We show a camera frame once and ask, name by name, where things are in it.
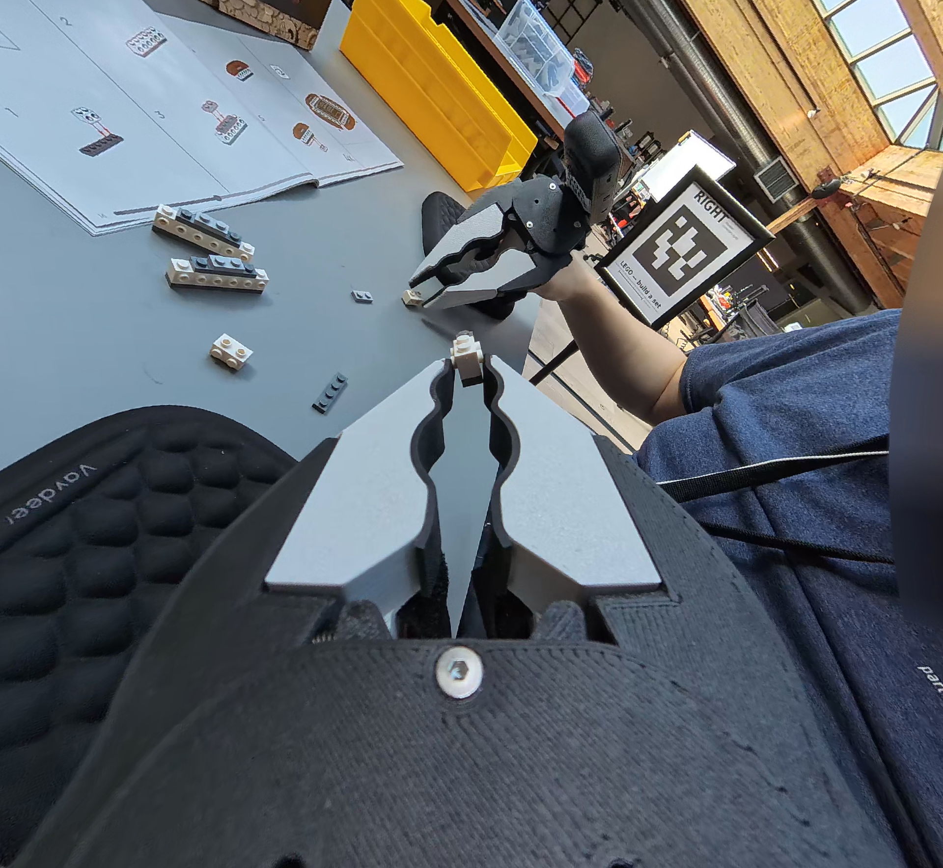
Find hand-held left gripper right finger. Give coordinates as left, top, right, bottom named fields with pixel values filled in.
left=482, top=356, right=664, bottom=638

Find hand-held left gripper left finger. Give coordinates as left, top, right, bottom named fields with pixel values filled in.
left=263, top=358, right=453, bottom=638

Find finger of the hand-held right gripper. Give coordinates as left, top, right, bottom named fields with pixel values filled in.
left=422, top=248, right=551, bottom=312
left=409, top=207, right=511, bottom=290

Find white lego beam grey plates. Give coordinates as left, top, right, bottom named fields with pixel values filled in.
left=166, top=254, right=271, bottom=296
left=152, top=204, right=256, bottom=261

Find person's right forearm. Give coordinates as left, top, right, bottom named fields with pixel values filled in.
left=571, top=271, right=691, bottom=429

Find lego instruction booklet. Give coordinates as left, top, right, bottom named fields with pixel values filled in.
left=0, top=0, right=405, bottom=237

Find person's right hand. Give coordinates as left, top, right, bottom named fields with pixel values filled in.
left=538, top=257, right=601, bottom=302

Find black padded wrist rest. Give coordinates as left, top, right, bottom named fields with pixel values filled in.
left=0, top=406, right=299, bottom=840
left=420, top=190, right=517, bottom=320

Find black framed marker sign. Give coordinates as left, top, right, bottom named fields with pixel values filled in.
left=595, top=164, right=776, bottom=330

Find white standing board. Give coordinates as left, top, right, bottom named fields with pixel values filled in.
left=637, top=130, right=738, bottom=202

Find yellow plastic bin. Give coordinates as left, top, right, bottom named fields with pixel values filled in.
left=339, top=0, right=539, bottom=193

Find clear plastic storage box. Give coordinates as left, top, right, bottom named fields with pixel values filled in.
left=494, top=0, right=592, bottom=119

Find person's navy sweatshirt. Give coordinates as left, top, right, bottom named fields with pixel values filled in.
left=634, top=308, right=943, bottom=868

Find black lanyard strap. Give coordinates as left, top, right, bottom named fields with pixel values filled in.
left=659, top=437, right=896, bottom=567

